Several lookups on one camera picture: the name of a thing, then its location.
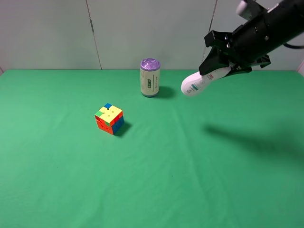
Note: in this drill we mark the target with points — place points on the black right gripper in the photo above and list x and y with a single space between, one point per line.
236 52

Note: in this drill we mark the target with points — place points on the white bottle with black brush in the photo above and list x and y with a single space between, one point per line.
196 83

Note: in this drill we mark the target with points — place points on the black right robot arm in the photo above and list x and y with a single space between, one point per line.
283 22

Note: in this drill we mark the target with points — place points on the purple garbage bag roll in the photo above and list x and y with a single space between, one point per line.
150 77

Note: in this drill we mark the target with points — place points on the colourful puzzle cube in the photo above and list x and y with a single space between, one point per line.
109 118

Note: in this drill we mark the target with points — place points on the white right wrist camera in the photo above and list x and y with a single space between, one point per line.
248 9

